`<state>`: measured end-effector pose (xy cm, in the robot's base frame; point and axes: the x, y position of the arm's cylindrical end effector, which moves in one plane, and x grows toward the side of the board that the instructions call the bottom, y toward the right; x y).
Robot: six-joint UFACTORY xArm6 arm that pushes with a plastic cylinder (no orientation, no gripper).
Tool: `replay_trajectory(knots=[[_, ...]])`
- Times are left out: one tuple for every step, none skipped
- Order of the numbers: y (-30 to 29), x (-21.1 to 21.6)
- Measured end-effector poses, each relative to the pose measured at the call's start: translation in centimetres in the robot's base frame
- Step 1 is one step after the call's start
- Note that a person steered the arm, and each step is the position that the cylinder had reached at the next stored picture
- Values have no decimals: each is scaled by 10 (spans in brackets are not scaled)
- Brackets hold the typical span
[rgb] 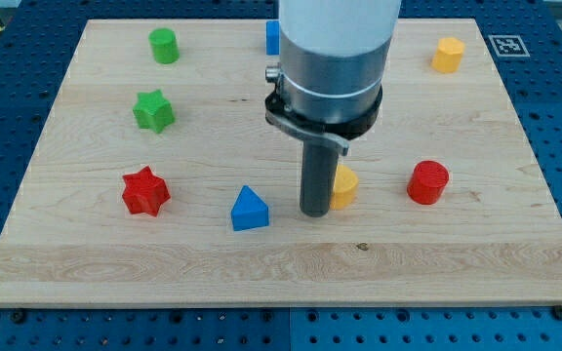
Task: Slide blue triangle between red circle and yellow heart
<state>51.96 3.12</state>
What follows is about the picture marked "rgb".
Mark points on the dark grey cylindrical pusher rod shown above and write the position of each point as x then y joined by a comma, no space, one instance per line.
318,169

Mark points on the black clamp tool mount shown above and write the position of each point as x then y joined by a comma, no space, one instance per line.
331,135

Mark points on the blue triangle block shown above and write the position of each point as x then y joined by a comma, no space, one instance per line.
249,210

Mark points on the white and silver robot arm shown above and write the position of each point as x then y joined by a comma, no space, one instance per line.
328,83

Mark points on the yellow heart block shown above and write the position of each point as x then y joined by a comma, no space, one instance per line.
345,187

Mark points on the red circle block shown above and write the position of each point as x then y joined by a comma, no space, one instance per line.
427,183

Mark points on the green circle block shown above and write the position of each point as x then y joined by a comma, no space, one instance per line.
164,45

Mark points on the blue cube block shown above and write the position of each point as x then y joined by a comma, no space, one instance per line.
272,38

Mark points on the yellow hexagon block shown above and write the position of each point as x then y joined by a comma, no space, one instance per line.
448,55

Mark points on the wooden board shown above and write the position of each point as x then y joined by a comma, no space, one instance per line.
494,238

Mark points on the green star block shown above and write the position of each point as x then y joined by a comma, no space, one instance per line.
153,111

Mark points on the red star block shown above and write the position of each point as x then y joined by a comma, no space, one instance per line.
145,192

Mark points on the black and white fiducial tag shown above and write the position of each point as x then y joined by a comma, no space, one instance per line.
508,46

